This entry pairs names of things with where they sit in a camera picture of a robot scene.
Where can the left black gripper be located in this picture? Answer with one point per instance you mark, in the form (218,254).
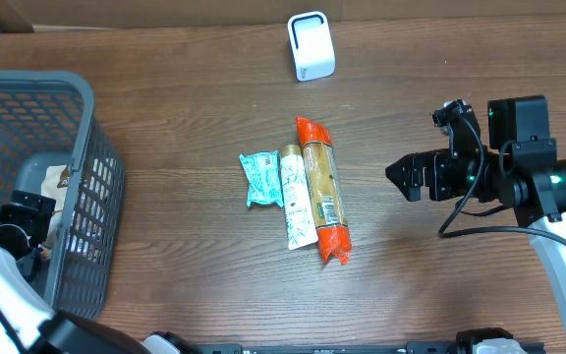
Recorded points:
(25,216)

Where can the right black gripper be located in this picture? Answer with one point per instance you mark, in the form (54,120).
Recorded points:
(440,175)

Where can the beige Pantree snack bag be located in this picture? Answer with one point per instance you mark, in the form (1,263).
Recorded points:
(55,186)

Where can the orange pasta packet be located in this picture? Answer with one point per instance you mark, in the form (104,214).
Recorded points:
(330,220)

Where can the white tube with gold cap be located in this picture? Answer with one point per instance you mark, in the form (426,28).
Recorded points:
(300,225)

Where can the teal snack packet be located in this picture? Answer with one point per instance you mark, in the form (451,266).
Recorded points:
(262,172)

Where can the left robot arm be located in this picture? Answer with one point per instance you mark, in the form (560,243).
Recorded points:
(29,325)

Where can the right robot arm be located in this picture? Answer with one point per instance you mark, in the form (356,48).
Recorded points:
(518,168)

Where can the white barcode scanner stand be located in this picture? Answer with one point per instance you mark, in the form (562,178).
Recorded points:
(312,47)

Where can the grey plastic shopping basket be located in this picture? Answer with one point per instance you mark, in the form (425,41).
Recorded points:
(47,119)

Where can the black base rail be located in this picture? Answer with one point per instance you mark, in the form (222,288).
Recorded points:
(432,347)

